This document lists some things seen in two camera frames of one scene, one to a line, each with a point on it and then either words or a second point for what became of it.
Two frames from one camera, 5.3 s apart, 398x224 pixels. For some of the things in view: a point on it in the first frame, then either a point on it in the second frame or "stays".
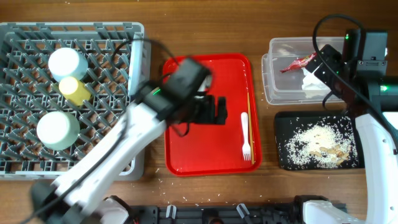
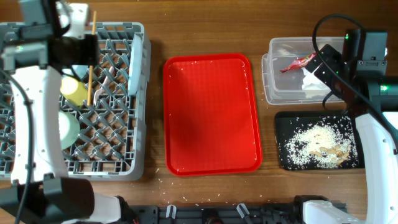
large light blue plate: (135, 74) stays
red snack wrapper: (298, 63) stays
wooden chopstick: (250, 130) -> (91, 67)
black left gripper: (205, 102) -> (94, 58)
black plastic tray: (317, 140) stays
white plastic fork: (246, 148) -> (107, 78)
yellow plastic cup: (74, 91) stays
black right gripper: (323, 71) stays
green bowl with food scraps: (58, 130) stays
